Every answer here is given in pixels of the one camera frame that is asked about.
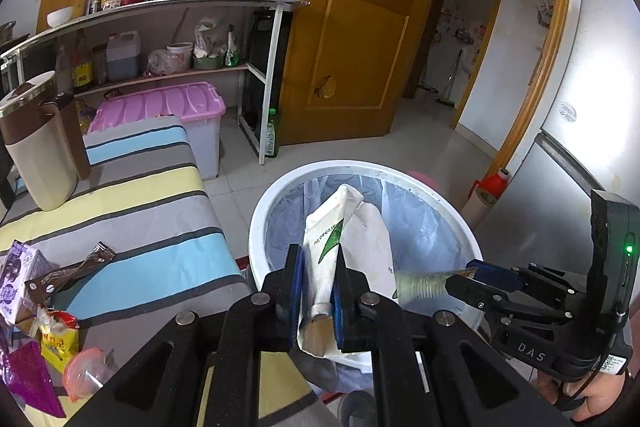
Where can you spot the white small bowl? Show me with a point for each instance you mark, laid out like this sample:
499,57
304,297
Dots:
60,17

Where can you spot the pink lid storage box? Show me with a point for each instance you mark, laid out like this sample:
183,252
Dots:
197,105

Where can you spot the wooden door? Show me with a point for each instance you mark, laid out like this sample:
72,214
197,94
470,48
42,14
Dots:
348,62

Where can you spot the green wrapper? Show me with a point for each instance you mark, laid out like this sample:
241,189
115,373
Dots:
412,286

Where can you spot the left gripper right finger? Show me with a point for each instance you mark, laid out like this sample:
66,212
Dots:
365,321

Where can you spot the brown coffee sachet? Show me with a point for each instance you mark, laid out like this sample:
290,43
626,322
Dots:
45,286

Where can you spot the striped tablecloth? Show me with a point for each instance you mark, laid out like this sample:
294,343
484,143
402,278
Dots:
146,200

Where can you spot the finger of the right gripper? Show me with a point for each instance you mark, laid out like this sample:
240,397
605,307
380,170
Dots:
492,275
478,295

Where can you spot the purple foil pouch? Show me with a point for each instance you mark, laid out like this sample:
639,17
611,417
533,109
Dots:
25,374

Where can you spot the pink plastic stool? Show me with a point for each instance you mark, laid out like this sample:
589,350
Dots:
423,178

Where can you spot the clear plastic cup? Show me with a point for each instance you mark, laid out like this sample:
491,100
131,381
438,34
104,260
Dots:
87,372

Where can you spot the white paper bag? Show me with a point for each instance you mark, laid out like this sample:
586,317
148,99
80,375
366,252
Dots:
344,224

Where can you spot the right hand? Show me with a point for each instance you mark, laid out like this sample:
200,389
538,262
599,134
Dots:
600,394

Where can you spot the white trash bin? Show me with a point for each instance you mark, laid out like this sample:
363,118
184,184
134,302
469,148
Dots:
426,233

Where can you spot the purple milk carton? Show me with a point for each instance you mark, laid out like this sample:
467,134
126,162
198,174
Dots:
23,263

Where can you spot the cream brown mug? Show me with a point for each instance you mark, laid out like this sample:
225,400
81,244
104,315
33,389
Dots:
40,129

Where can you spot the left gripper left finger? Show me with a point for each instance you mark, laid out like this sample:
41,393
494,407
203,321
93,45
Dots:
254,378

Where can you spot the green glass bottle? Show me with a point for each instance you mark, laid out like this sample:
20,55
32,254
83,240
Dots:
271,134

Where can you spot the yellow snack bag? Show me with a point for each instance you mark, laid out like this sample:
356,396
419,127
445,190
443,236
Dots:
59,337

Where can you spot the plastic oil jug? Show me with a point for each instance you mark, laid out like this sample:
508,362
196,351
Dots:
123,56

